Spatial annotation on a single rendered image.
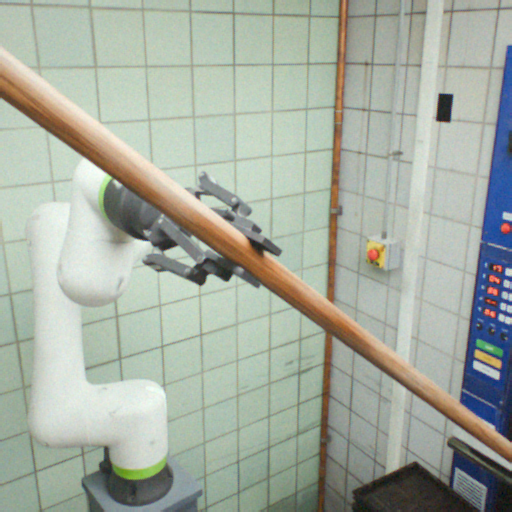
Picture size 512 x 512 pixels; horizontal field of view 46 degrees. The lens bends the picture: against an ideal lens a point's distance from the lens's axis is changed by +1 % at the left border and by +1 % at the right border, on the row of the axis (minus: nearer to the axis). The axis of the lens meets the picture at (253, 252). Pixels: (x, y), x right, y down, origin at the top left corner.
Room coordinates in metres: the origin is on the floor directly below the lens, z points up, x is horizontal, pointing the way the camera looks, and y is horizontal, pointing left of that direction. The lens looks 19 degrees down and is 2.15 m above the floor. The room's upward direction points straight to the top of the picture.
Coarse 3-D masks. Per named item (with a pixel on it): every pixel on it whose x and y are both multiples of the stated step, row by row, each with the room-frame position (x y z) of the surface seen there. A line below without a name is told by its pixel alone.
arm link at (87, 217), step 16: (80, 176) 0.82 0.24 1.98; (96, 176) 0.79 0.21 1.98; (80, 192) 0.81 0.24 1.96; (96, 192) 0.78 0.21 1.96; (80, 208) 0.81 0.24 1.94; (96, 208) 0.78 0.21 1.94; (80, 224) 0.80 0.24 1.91; (96, 224) 0.80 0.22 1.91; (112, 224) 0.77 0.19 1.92; (112, 240) 0.80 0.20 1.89; (128, 240) 0.82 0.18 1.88
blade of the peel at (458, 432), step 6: (456, 426) 1.24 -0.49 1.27; (456, 432) 1.22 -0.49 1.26; (462, 432) 1.22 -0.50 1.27; (462, 438) 1.21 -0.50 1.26; (468, 438) 1.20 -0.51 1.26; (474, 438) 1.19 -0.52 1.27; (468, 444) 1.19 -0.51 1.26; (474, 444) 1.18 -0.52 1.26; (480, 444) 1.17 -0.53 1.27; (480, 450) 1.16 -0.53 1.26; (486, 450) 1.16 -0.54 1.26; (486, 456) 1.21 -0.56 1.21; (492, 456) 1.14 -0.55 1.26; (498, 456) 1.13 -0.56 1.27; (498, 462) 1.13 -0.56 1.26; (504, 462) 1.12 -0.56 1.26; (504, 468) 1.20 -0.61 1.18; (510, 468) 1.10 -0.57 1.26
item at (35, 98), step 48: (0, 48) 0.44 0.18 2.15; (0, 96) 0.44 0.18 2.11; (48, 96) 0.45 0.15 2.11; (96, 144) 0.47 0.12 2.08; (144, 192) 0.50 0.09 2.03; (240, 240) 0.55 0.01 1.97; (288, 288) 0.58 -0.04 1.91; (336, 336) 0.63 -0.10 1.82; (432, 384) 0.73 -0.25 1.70; (480, 432) 0.80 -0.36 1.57
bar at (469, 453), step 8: (448, 440) 1.32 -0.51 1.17; (456, 440) 1.31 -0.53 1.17; (456, 448) 1.30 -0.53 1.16; (464, 448) 1.28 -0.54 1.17; (472, 448) 1.28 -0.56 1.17; (464, 456) 1.27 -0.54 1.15; (472, 456) 1.26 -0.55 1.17; (480, 456) 1.25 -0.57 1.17; (480, 464) 1.24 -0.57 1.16; (488, 464) 1.22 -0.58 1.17; (496, 464) 1.22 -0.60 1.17; (496, 472) 1.20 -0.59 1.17; (504, 472) 1.19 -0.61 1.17; (504, 480) 1.18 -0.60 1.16
